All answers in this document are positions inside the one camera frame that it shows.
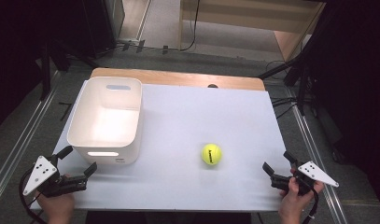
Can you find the light wooden furniture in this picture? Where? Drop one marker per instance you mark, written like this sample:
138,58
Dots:
256,15

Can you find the dark cabinet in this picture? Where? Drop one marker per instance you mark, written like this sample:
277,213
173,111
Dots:
103,21

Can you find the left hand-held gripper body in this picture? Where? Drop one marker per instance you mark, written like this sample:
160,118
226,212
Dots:
40,173

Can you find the black floor tape mark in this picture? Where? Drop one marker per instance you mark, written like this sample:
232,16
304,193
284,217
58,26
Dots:
66,109

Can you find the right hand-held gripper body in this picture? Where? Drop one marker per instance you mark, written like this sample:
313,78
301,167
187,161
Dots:
315,174

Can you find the person's left hand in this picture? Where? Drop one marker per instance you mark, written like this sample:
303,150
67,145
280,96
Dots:
56,206

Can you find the black tripod stand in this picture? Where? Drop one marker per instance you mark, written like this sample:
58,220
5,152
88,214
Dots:
299,74

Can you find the small dark round knob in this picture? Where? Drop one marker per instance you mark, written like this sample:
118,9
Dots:
212,86

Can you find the person's right hand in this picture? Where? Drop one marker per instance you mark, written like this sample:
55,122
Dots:
292,200

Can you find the yellow tennis ball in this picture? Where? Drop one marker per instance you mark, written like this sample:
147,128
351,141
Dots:
211,153

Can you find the metal floor rail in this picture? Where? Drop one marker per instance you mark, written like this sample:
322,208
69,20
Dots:
315,155
21,140

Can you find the white table cover sheet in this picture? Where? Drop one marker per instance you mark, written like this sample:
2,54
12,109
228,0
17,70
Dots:
184,124

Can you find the white plastic storage bin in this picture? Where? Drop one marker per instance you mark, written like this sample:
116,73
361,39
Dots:
106,124

